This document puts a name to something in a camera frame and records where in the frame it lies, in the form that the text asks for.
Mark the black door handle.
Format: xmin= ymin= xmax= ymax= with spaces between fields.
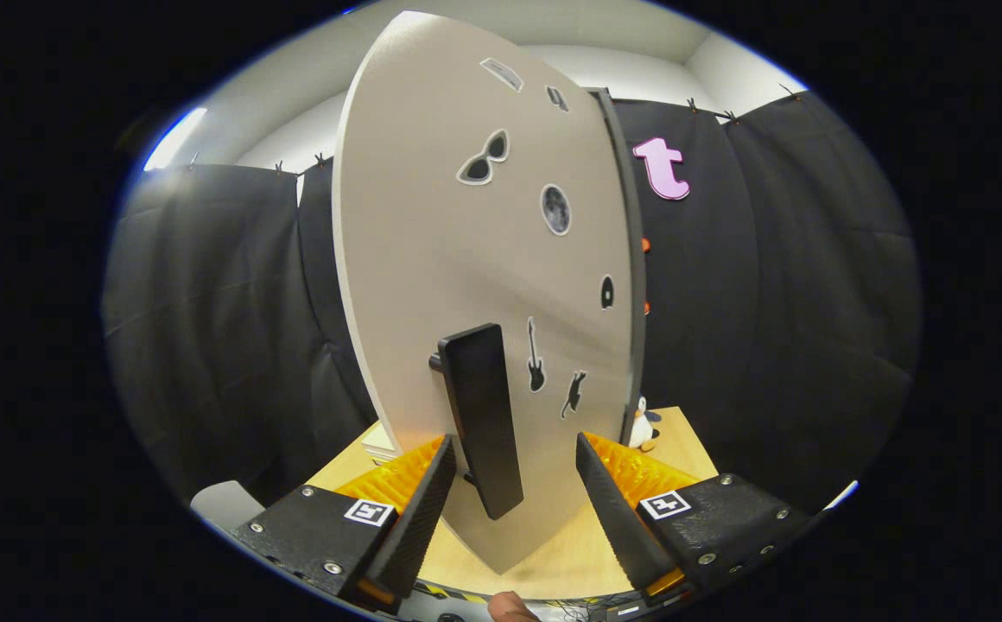
xmin=428 ymin=323 xmax=525 ymax=521

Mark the yellow black striped tape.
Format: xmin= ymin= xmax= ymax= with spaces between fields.
xmin=415 ymin=581 xmax=489 ymax=604

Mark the penguin toy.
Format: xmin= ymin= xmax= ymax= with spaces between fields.
xmin=628 ymin=396 xmax=663 ymax=453

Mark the dark grey shoe cabinet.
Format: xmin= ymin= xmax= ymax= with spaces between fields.
xmin=587 ymin=86 xmax=649 ymax=446

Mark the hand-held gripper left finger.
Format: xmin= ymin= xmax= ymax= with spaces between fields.
xmin=229 ymin=435 xmax=459 ymax=614

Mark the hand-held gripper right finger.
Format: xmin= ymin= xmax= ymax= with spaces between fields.
xmin=575 ymin=432 xmax=813 ymax=610

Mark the narrow ceiling light panel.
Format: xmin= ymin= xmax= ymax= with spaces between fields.
xmin=143 ymin=106 xmax=208 ymax=172

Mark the black backdrop cloth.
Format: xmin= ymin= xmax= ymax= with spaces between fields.
xmin=104 ymin=91 xmax=921 ymax=519

